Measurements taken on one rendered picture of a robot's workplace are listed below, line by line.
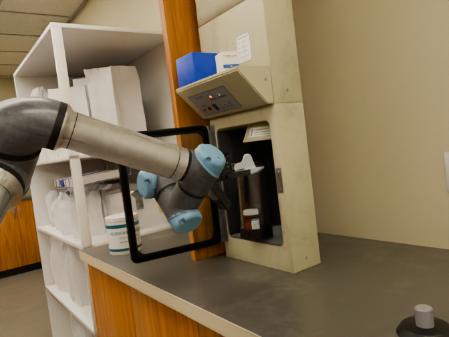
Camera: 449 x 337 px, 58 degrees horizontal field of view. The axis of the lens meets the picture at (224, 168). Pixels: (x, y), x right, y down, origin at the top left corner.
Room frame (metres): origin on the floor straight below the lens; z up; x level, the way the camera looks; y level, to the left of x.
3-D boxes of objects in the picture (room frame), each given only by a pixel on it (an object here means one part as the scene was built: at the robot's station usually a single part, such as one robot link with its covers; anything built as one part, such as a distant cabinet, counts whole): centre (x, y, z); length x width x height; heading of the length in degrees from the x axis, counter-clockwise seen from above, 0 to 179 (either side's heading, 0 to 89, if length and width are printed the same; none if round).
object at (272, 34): (1.29, -0.16, 1.33); 0.32 x 0.25 x 0.77; 36
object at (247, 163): (1.15, -0.07, 1.25); 0.09 x 0.03 x 0.06; 101
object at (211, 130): (1.34, 0.03, 1.19); 0.03 x 0.02 x 0.39; 36
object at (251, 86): (1.19, -0.02, 1.46); 0.32 x 0.11 x 0.10; 36
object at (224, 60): (1.15, -0.04, 1.54); 0.05 x 0.05 x 0.06; 21
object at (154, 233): (1.27, 0.18, 1.19); 0.30 x 0.01 x 0.40; 115
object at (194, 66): (1.27, 0.04, 1.56); 0.10 x 0.10 x 0.09; 36
